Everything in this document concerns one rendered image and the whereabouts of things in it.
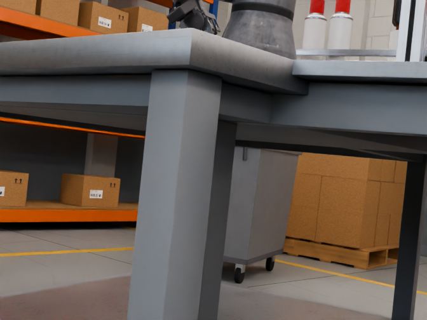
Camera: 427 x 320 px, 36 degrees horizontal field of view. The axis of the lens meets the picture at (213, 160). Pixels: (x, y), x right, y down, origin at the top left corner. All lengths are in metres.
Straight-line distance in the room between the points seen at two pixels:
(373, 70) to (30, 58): 0.46
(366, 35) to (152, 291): 6.07
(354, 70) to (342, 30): 0.70
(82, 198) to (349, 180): 2.16
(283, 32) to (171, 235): 0.56
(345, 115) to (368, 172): 4.01
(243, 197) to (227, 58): 2.89
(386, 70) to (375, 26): 5.89
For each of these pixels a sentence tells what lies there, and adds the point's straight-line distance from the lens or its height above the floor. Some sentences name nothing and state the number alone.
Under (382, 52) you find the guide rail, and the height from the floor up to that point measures 0.96.
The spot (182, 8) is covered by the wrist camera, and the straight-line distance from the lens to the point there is 1.65.
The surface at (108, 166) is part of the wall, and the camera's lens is 6.44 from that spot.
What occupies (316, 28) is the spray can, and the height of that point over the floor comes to 1.01.
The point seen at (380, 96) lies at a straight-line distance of 0.84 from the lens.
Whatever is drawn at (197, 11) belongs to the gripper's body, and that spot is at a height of 1.06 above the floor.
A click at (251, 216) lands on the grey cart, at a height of 0.40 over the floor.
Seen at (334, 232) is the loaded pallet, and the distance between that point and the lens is 4.96.
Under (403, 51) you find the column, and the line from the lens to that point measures 1.31.
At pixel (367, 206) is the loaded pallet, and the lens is 4.92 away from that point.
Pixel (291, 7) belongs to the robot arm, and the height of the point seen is 0.98.
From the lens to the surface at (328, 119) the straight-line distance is 0.86.
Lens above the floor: 0.69
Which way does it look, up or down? level
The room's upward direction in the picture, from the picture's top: 6 degrees clockwise
